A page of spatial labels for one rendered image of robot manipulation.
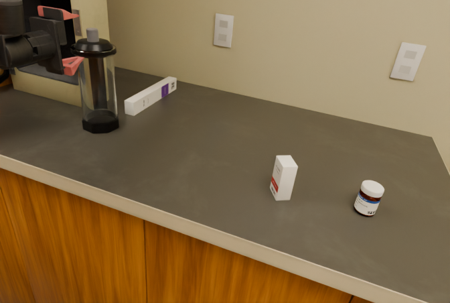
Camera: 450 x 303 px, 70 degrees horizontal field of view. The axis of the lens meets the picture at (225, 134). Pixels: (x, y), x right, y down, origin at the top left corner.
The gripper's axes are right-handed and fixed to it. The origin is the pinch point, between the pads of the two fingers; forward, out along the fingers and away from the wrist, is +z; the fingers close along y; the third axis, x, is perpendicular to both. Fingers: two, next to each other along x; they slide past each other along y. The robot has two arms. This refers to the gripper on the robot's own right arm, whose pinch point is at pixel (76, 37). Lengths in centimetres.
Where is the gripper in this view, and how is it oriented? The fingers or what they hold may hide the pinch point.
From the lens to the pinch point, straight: 85.8
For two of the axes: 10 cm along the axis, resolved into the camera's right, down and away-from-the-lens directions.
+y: 0.8, -8.8, -4.7
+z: 3.4, -4.2, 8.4
